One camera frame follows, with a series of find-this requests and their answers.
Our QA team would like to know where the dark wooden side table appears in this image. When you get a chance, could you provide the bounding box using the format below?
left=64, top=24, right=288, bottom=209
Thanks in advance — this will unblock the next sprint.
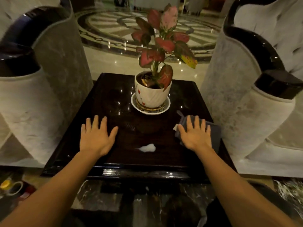
left=41, top=73, right=237, bottom=183

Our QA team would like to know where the white pot saucer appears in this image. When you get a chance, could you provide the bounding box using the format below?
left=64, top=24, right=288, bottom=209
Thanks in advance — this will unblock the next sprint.
left=131, top=93, right=171, bottom=115

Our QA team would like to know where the white background chair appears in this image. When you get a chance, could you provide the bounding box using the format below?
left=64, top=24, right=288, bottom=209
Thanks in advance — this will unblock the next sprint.
left=182, top=0, right=206, bottom=15

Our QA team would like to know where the person's right forearm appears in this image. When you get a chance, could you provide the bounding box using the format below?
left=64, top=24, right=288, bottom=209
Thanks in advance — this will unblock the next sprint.
left=195, top=146, right=297, bottom=227

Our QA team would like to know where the white foam blob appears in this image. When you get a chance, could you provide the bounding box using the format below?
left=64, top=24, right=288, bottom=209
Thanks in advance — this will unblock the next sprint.
left=138, top=144, right=156, bottom=153

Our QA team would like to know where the person's left hand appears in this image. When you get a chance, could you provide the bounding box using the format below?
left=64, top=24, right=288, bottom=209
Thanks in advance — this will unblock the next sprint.
left=80, top=115, right=119, bottom=158

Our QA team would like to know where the grey velvet armchair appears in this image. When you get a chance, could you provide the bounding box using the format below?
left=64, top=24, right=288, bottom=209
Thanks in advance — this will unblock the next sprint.
left=199, top=0, right=303, bottom=178
left=0, top=0, right=94, bottom=168

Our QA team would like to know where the red leafed plant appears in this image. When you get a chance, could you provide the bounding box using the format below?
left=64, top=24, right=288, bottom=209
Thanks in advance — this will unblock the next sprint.
left=131, top=3, right=198, bottom=92

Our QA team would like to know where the person's right hand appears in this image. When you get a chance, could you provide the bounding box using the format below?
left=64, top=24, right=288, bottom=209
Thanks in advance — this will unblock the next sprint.
left=178, top=115, right=212, bottom=153

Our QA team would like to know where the person's left forearm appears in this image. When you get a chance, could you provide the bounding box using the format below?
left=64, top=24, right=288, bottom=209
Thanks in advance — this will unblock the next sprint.
left=0, top=151, right=104, bottom=227

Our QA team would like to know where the white ceramic flower pot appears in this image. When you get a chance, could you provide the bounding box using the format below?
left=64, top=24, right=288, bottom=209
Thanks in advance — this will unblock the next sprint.
left=134, top=71, right=172, bottom=108

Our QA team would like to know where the yellow capped bottle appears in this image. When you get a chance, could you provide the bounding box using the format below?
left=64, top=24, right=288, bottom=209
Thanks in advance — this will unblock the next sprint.
left=0, top=179, right=24, bottom=197

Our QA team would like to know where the grey cleaning cloth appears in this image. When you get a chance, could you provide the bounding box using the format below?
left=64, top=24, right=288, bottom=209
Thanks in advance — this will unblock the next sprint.
left=175, top=111, right=222, bottom=154

